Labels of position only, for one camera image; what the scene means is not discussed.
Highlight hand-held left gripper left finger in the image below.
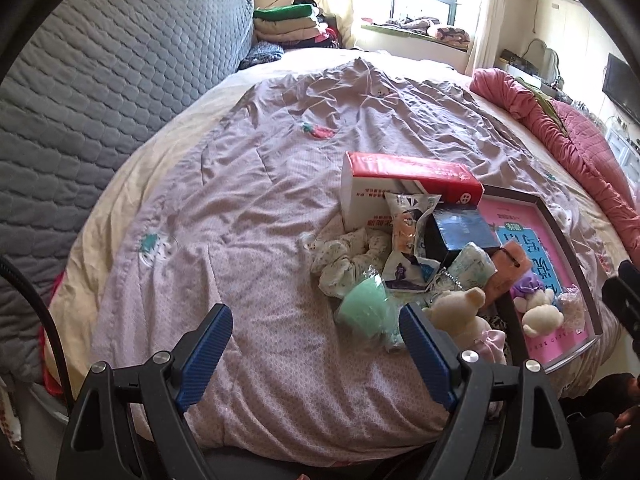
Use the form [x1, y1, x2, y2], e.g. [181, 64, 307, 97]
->
[57, 304, 234, 480]

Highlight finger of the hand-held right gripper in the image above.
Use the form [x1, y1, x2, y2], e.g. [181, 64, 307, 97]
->
[601, 259, 640, 333]

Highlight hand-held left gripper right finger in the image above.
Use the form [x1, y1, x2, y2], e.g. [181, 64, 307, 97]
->
[398, 302, 583, 480]

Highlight cream teddy bear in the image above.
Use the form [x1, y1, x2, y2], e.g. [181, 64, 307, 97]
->
[422, 287, 508, 366]

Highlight green mask bundle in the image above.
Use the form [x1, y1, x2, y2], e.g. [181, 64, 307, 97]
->
[335, 277, 401, 341]

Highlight floral fabric scrunchie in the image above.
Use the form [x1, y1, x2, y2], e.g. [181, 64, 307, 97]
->
[307, 227, 393, 297]

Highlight pink printed box tray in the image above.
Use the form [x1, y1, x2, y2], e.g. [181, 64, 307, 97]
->
[477, 185, 604, 373]

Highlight clear plastic bag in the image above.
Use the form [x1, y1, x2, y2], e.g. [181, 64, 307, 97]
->
[556, 285, 587, 333]

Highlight white snack packet dark print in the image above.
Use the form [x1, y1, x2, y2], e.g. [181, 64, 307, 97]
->
[382, 247, 441, 293]

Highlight small plush with purple hat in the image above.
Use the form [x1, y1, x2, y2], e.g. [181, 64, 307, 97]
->
[510, 280, 563, 337]

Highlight orange pouch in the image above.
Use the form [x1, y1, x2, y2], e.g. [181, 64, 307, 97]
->
[487, 240, 532, 306]

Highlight person's dark clothing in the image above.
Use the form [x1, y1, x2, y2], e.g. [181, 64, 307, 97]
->
[565, 372, 640, 480]

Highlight dark blue box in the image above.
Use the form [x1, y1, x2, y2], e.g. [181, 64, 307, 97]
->
[424, 206, 502, 268]

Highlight white drawer unit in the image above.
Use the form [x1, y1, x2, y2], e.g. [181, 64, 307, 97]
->
[605, 115, 640, 186]

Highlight white snack packet orange print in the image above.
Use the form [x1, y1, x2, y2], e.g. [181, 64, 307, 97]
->
[384, 191, 441, 261]

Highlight pink ruffled comforter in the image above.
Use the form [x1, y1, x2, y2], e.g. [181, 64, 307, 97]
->
[470, 67, 640, 261]

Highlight lilac bed quilt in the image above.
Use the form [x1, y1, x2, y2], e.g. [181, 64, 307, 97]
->
[47, 50, 631, 453]

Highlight red and white carton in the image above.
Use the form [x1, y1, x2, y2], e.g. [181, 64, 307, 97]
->
[340, 151, 485, 228]

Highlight green patterned cloth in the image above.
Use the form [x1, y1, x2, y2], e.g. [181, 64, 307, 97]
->
[532, 87, 568, 133]

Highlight black television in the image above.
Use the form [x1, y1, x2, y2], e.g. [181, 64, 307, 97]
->
[601, 52, 640, 126]

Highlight cluttered dressing table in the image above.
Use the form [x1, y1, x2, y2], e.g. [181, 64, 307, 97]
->
[495, 49, 576, 103]

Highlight white framed mirror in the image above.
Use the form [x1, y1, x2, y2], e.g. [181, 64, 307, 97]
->
[522, 39, 561, 86]

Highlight grey quilted headboard cover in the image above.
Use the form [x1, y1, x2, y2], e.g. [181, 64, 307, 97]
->
[0, 0, 256, 386]

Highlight dark knitted blanket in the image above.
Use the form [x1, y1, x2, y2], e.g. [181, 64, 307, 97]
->
[239, 41, 285, 72]

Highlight cream curtain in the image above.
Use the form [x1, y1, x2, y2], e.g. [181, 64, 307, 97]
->
[320, 0, 366, 51]
[465, 0, 506, 78]

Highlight clothes on windowsill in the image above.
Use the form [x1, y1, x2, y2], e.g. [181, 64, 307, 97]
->
[370, 16, 471, 43]

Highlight stack of folded clothes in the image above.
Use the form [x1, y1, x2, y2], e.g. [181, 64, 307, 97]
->
[252, 4, 341, 51]

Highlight black cable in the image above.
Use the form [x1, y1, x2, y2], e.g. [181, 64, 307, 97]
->
[0, 255, 76, 411]

